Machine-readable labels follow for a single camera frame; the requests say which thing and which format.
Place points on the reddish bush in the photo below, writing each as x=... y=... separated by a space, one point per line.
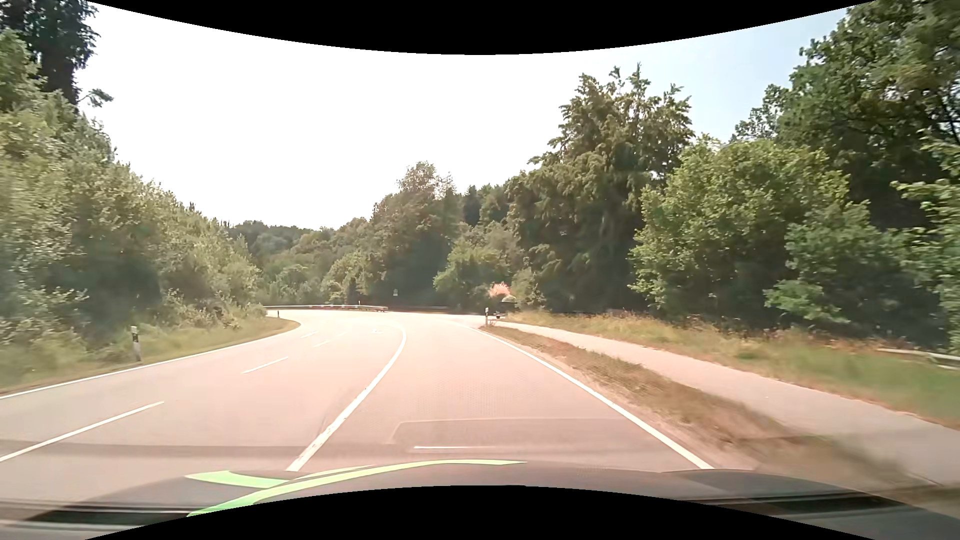
x=499 y=290

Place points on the grey asphalt road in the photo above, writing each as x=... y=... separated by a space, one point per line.
x=450 y=375

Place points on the road markings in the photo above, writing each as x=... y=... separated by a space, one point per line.
x=346 y=411

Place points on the wood of green trees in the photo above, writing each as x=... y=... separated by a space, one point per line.
x=675 y=225
x=97 y=240

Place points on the car's own bonnet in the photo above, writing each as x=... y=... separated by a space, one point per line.
x=480 y=484

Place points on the dry grass strip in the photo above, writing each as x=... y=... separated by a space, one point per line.
x=675 y=409

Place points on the paved side path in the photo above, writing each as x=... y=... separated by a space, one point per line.
x=750 y=386

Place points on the grass verge with bank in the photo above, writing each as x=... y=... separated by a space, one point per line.
x=187 y=339

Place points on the grass verge beside path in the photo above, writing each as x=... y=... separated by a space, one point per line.
x=825 y=360

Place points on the grey metal guard rail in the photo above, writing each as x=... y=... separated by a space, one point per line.
x=330 y=307
x=919 y=355

